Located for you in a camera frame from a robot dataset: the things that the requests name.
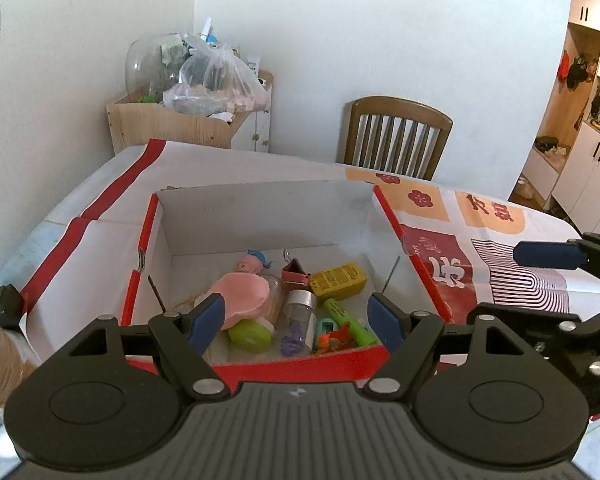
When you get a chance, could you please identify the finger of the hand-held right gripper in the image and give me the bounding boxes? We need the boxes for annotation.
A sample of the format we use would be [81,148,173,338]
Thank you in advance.
[466,301,600,416]
[512,232,600,286]

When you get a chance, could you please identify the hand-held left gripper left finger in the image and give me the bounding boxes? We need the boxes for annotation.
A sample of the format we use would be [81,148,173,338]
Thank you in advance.
[67,292,229,402]

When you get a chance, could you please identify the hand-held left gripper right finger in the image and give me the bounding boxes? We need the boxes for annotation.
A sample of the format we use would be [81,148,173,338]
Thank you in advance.
[364,291,529,402]

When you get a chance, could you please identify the green highlighter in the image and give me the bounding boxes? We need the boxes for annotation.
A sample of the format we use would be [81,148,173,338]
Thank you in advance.
[322,298,378,346]

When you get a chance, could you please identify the pink plush pad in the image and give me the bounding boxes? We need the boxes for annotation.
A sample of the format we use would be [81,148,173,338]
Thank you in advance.
[192,272,272,331]

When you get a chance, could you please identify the toothpick jar with green lid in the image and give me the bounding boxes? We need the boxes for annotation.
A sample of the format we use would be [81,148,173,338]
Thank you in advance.
[228,277,290,352]

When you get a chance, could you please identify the orange plastic toy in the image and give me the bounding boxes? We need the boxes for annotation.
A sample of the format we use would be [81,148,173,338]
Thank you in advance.
[314,325,355,356]

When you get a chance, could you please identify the small yellow box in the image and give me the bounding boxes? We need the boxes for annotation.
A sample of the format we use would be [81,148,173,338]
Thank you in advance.
[310,262,368,298]

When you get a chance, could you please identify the small pink doll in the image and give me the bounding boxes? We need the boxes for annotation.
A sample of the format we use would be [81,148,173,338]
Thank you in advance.
[235,249,273,276]

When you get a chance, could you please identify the clear vial with silver cap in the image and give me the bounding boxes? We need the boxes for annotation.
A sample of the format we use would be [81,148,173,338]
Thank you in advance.
[280,290,318,358]

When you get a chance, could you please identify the pink binder clip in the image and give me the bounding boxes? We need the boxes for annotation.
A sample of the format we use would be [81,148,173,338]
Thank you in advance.
[281,249,313,288]

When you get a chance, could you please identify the red cardboard box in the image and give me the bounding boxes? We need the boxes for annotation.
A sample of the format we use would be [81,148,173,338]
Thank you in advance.
[120,180,453,383]

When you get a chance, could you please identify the black hanging bag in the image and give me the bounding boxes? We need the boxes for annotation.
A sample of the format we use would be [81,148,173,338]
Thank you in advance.
[567,57,600,93]

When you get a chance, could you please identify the wooden side cabinet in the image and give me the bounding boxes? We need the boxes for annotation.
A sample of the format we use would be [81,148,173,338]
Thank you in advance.
[106,71,275,156]

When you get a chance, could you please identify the glass of dark drink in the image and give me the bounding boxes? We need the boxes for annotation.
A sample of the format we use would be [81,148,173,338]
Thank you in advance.
[0,317,38,406]

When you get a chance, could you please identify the wooden chair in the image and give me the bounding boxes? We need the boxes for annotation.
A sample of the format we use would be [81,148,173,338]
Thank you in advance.
[336,96,454,181]

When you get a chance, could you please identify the clear plastic bag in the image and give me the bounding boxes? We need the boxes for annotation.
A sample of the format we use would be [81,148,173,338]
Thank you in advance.
[162,35,270,116]

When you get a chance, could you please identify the glass fishbowl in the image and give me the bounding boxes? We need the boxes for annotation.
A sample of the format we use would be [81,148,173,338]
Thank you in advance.
[124,32,191,103]

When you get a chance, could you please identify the grey wall cabinet unit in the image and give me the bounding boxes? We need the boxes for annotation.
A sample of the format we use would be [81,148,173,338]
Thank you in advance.
[510,0,600,226]

